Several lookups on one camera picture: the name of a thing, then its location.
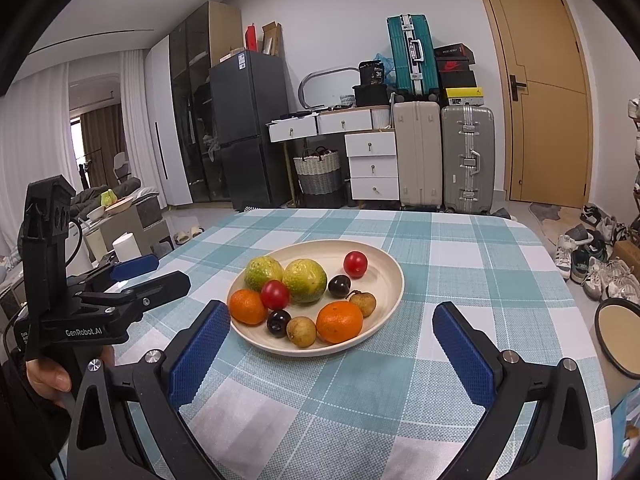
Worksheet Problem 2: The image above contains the grey door mat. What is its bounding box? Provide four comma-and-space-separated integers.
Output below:
528, 202, 563, 222

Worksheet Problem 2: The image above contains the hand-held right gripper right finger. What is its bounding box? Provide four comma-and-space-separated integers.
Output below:
432, 301, 598, 480

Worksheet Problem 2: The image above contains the brown cardboard box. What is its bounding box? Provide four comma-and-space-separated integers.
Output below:
261, 21, 283, 57

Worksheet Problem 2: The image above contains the wooden door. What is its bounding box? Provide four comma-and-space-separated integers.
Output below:
470, 0, 595, 209

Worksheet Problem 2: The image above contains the red tomato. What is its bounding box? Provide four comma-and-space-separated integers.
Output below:
260, 280, 291, 311
343, 251, 369, 279

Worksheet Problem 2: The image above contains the person's left hand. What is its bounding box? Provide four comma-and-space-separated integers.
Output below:
24, 346, 116, 401

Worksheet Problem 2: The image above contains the round black-rimmed stool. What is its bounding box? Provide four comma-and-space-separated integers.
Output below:
595, 298, 640, 378

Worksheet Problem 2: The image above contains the arched silver mirror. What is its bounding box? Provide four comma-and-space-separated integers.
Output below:
299, 66, 361, 108

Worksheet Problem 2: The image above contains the pile of shoes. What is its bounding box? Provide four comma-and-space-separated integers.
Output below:
552, 203, 640, 306

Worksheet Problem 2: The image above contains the woven laundry basket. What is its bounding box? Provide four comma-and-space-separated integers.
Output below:
292, 146, 346, 196

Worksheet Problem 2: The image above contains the low grey cabinet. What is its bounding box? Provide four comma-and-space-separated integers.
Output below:
82, 204, 169, 261

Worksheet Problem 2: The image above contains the grey sofa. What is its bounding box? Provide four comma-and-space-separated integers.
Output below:
70, 177, 166, 221

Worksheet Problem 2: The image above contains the small orange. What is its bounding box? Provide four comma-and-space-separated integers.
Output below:
228, 289, 268, 326

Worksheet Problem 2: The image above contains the silver suitcase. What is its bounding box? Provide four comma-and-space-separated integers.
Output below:
440, 105, 496, 215

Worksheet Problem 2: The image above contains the small green yellow citrus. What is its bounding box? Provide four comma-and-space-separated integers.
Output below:
244, 256, 286, 292

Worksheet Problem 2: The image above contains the light blue plastic bag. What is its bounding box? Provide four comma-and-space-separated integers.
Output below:
612, 387, 640, 458

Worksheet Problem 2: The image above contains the black printed tub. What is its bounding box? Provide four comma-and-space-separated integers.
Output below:
358, 60, 386, 86

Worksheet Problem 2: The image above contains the plain black shoe box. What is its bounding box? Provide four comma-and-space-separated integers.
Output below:
438, 71, 477, 90

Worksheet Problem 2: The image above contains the black shoe box red lid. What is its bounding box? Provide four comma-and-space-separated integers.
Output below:
434, 44, 474, 61

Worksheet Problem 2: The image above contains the yellow and white shoe box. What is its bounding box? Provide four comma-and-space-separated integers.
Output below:
445, 87, 485, 107

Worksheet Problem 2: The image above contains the white wardrobe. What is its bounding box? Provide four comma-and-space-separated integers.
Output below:
143, 35, 193, 207

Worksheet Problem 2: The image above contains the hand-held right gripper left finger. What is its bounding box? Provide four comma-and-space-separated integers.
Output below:
66, 300, 232, 480

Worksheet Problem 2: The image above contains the black shoe rack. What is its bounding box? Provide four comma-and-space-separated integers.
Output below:
627, 95, 640, 201

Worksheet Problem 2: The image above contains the white drawer dresser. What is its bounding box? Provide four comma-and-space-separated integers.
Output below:
265, 106, 401, 208

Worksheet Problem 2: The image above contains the large orange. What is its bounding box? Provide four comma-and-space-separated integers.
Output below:
316, 301, 364, 345

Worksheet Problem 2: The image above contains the narrow white sheer curtain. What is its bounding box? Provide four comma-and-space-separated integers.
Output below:
120, 49, 157, 196

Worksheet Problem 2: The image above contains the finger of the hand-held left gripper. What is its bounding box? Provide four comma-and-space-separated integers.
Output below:
67, 254, 160, 291
77, 270, 192, 318

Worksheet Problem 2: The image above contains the brown curtain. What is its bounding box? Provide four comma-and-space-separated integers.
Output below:
80, 105, 128, 191

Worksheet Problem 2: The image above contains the cream round plate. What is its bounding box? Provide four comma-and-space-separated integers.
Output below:
227, 240, 405, 357

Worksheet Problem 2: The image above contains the brown longan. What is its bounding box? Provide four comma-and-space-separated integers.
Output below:
286, 316, 318, 348
348, 291, 377, 318

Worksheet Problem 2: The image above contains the black storage box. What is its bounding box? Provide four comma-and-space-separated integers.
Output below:
352, 84, 390, 107

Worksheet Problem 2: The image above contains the beige suitcase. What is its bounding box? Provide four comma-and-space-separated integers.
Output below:
393, 101, 443, 211

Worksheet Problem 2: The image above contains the cardboard box beside shoes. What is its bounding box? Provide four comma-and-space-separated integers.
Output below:
611, 240, 640, 271

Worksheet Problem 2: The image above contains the glass door wardrobe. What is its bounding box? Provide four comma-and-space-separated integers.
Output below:
167, 1, 244, 204

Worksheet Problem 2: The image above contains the wide white sheer curtain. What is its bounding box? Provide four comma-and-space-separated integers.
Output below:
0, 60, 81, 261

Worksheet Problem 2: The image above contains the dark grey fridge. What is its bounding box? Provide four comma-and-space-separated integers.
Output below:
207, 50, 293, 211

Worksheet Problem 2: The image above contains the teal suitcase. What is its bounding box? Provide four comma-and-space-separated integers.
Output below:
386, 14, 437, 101

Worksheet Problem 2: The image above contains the large green yellow citrus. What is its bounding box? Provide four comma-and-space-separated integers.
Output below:
282, 258, 328, 305

